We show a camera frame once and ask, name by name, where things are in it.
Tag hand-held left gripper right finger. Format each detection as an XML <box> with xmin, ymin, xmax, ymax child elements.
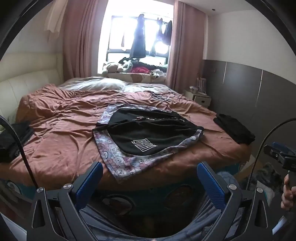
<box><xmin>196</xmin><ymin>161</ymin><xmax>272</xmax><ymax>241</ymax></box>

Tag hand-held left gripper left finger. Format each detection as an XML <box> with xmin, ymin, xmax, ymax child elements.
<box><xmin>26</xmin><ymin>161</ymin><xmax>104</xmax><ymax>241</ymax></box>

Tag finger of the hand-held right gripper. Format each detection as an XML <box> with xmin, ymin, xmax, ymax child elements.
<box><xmin>264</xmin><ymin>142</ymin><xmax>290</xmax><ymax>163</ymax></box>

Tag black pants with white logo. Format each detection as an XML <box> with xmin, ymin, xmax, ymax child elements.
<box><xmin>96</xmin><ymin>108</ymin><xmax>199</xmax><ymax>156</ymax></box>

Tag folded black pants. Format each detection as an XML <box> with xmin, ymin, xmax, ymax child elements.
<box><xmin>213</xmin><ymin>113</ymin><xmax>256</xmax><ymax>144</ymax></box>

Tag person's right hand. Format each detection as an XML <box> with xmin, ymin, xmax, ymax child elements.
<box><xmin>280</xmin><ymin>173</ymin><xmax>296</xmax><ymax>211</ymax></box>

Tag floral patterned cloth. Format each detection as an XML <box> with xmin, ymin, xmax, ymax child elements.
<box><xmin>92</xmin><ymin>104</ymin><xmax>205</xmax><ymax>184</ymax></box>

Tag cream nightstand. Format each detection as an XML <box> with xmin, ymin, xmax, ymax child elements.
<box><xmin>184</xmin><ymin>89</ymin><xmax>212</xmax><ymax>108</ymax></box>

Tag crumpled black cloth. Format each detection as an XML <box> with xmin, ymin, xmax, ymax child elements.
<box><xmin>0</xmin><ymin>122</ymin><xmax>35</xmax><ymax>158</ymax></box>

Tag white rack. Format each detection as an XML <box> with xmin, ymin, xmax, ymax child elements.
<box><xmin>196</xmin><ymin>77</ymin><xmax>208</xmax><ymax>95</ymax></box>

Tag grey pillow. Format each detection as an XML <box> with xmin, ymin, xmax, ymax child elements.
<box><xmin>58</xmin><ymin>77</ymin><xmax>125</xmax><ymax>92</ymax></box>

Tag printed windowsill cushion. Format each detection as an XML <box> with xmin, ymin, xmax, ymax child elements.
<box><xmin>106</xmin><ymin>72</ymin><xmax>167</xmax><ymax>83</ymax></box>

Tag plush toys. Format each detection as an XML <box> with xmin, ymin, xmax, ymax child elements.
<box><xmin>102</xmin><ymin>61</ymin><xmax>133</xmax><ymax>75</ymax></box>

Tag cream padded headboard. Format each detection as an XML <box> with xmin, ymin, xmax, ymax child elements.
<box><xmin>0</xmin><ymin>53</ymin><xmax>64</xmax><ymax>116</ymax></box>

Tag pink curtain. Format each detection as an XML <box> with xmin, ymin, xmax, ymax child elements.
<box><xmin>165</xmin><ymin>0</ymin><xmax>206</xmax><ymax>93</ymax></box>
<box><xmin>62</xmin><ymin>0</ymin><xmax>109</xmax><ymax>80</ymax></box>

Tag window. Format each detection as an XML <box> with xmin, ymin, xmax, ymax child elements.
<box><xmin>97</xmin><ymin>0</ymin><xmax>176</xmax><ymax>75</ymax></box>

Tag hanging dark garment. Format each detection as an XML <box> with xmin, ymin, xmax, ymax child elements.
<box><xmin>129</xmin><ymin>14</ymin><xmax>147</xmax><ymax>59</ymax></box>
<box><xmin>149</xmin><ymin>20</ymin><xmax>173</xmax><ymax>57</ymax></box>

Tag white hanging fabric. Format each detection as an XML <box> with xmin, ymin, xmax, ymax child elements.
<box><xmin>44</xmin><ymin>0</ymin><xmax>68</xmax><ymax>40</ymax></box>

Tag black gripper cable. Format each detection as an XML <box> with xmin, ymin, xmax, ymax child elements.
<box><xmin>246</xmin><ymin>118</ymin><xmax>296</xmax><ymax>192</ymax></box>
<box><xmin>0</xmin><ymin>115</ymin><xmax>39</xmax><ymax>189</ymax></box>

